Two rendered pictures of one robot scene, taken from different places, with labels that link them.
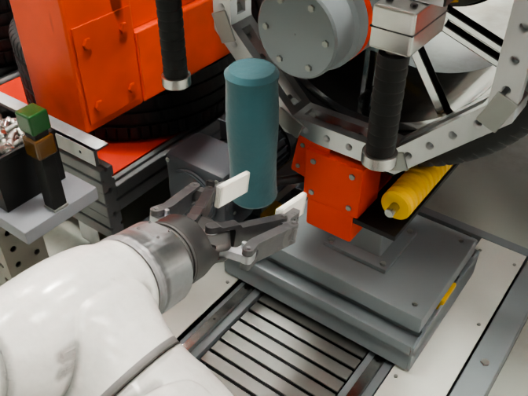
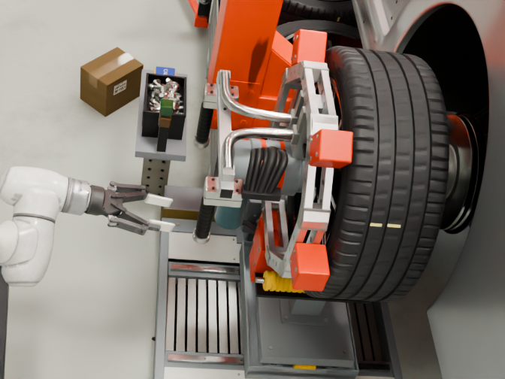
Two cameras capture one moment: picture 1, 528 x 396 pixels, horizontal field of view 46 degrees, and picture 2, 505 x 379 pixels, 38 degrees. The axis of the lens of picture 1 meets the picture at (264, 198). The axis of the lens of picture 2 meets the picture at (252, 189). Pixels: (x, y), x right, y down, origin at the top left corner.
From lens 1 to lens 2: 140 cm
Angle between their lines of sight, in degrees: 30
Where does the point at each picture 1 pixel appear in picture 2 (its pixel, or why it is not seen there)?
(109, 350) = (27, 204)
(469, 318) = not seen: outside the picture
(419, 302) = (273, 349)
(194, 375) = (40, 230)
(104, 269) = (49, 184)
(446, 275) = (307, 355)
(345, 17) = (243, 173)
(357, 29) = not seen: hidden behind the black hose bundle
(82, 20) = not seen: hidden behind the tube
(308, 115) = (270, 204)
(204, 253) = (96, 207)
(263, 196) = (223, 222)
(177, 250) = (83, 198)
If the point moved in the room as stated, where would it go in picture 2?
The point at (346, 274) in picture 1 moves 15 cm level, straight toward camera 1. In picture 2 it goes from (264, 304) to (223, 319)
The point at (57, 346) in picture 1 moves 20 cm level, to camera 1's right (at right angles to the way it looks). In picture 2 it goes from (16, 192) to (58, 249)
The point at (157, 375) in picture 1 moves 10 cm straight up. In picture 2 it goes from (31, 220) to (29, 192)
